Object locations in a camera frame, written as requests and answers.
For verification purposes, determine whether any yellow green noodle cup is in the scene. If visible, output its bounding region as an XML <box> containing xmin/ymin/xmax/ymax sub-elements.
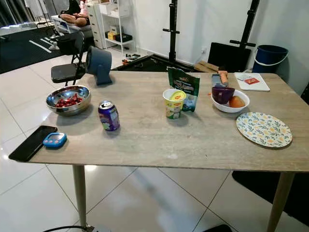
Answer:
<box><xmin>163</xmin><ymin>88</ymin><xmax>187</xmax><ymax>120</ymax></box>

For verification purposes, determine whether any black smartphone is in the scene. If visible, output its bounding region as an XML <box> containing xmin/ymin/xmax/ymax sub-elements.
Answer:
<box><xmin>8</xmin><ymin>125</ymin><xmax>58</xmax><ymax>162</ymax></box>

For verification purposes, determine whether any blue digital timer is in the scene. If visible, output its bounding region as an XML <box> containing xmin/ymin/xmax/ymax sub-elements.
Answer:
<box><xmin>42</xmin><ymin>132</ymin><xmax>67</xmax><ymax>148</ymax></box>

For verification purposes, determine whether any black striped gym mat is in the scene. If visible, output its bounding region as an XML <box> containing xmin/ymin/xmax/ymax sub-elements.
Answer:
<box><xmin>0</xmin><ymin>27</ymin><xmax>95</xmax><ymax>73</ymax></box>

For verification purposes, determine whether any steel bowl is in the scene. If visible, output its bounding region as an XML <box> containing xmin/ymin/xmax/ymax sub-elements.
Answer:
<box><xmin>46</xmin><ymin>86</ymin><xmax>91</xmax><ymax>116</ymax></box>

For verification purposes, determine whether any red dried fruit pile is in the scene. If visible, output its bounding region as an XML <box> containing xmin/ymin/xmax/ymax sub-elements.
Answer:
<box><xmin>54</xmin><ymin>94</ymin><xmax>83</xmax><ymax>108</ymax></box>

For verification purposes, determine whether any black folding chair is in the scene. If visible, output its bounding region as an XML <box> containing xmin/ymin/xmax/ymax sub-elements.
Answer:
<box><xmin>51</xmin><ymin>31</ymin><xmax>85</xmax><ymax>90</ymax></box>

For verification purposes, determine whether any grey curtain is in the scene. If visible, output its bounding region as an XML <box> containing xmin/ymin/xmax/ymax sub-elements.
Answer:
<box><xmin>0</xmin><ymin>0</ymin><xmax>58</xmax><ymax>26</ymax></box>

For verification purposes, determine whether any white daybed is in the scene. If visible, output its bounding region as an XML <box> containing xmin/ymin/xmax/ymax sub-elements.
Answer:
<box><xmin>51</xmin><ymin>14</ymin><xmax>92</xmax><ymax>35</ymax></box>

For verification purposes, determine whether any purple drink can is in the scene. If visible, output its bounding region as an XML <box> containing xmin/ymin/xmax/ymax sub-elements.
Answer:
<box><xmin>98</xmin><ymin>101</ymin><xmax>120</xmax><ymax>132</ymax></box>

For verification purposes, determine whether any grey blue desk fan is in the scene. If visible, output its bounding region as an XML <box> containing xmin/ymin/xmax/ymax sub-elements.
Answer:
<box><xmin>85</xmin><ymin>46</ymin><xmax>113</xmax><ymax>86</ymax></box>

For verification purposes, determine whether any person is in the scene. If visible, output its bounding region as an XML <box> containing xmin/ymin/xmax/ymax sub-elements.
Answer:
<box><xmin>59</xmin><ymin>0</ymin><xmax>90</xmax><ymax>27</ymax></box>

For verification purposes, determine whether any white shelf unit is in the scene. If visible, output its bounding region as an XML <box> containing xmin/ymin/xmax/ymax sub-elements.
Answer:
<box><xmin>88</xmin><ymin>0</ymin><xmax>133</xmax><ymax>51</ymax></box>

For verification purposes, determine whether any black bag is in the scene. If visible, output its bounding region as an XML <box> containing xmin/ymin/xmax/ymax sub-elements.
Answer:
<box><xmin>113</xmin><ymin>33</ymin><xmax>132</xmax><ymax>43</ymax></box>

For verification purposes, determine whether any light wooden table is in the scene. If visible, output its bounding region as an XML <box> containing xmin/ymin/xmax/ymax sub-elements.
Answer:
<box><xmin>10</xmin><ymin>72</ymin><xmax>309</xmax><ymax>232</ymax></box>

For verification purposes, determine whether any green snack bag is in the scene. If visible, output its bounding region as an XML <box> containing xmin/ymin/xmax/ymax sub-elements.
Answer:
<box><xmin>168</xmin><ymin>67</ymin><xmax>200</xmax><ymax>113</ymax></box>

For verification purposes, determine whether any brown cardboard box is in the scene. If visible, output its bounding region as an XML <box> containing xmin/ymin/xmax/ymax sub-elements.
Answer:
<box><xmin>193</xmin><ymin>60</ymin><xmax>223</xmax><ymax>73</ymax></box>

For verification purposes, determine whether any grey blue packet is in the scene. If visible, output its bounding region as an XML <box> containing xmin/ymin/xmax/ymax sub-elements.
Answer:
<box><xmin>211</xmin><ymin>73</ymin><xmax>228</xmax><ymax>88</ymax></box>

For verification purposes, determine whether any white bowl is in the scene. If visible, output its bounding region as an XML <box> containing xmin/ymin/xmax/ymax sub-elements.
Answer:
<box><xmin>211</xmin><ymin>89</ymin><xmax>250</xmax><ymax>114</ymax></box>

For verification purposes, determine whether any black flat panel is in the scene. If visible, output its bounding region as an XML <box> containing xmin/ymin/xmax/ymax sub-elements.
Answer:
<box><xmin>208</xmin><ymin>42</ymin><xmax>253</xmax><ymax>73</ymax></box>

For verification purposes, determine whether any round orange fruit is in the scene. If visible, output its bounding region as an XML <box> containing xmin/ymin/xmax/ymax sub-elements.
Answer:
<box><xmin>228</xmin><ymin>95</ymin><xmax>246</xmax><ymax>108</ymax></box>

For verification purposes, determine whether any red card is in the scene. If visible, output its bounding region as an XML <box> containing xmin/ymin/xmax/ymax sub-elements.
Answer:
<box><xmin>243</xmin><ymin>77</ymin><xmax>260</xmax><ymax>86</ymax></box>

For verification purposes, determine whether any white notepad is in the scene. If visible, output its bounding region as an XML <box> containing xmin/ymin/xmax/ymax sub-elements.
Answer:
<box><xmin>234</xmin><ymin>72</ymin><xmax>270</xmax><ymax>92</ymax></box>

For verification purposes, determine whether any floral round plate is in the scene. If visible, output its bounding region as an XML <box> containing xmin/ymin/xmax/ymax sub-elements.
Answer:
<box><xmin>236</xmin><ymin>112</ymin><xmax>293</xmax><ymax>148</ymax></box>

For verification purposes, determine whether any blue bucket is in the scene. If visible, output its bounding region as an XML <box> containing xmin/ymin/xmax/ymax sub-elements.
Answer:
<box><xmin>253</xmin><ymin>44</ymin><xmax>289</xmax><ymax>74</ymax></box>

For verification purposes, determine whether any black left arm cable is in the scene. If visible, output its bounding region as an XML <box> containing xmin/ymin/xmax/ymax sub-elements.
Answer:
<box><xmin>42</xmin><ymin>225</ymin><xmax>88</xmax><ymax>232</ymax></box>

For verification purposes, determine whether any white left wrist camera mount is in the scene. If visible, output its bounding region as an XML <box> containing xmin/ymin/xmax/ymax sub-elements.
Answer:
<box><xmin>83</xmin><ymin>225</ymin><xmax>112</xmax><ymax>232</ymax></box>

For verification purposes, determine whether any black metal rack post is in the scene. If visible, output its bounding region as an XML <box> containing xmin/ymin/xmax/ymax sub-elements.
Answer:
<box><xmin>229</xmin><ymin>0</ymin><xmax>261</xmax><ymax>47</ymax></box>
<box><xmin>163</xmin><ymin>0</ymin><xmax>180</xmax><ymax>62</ymax></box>

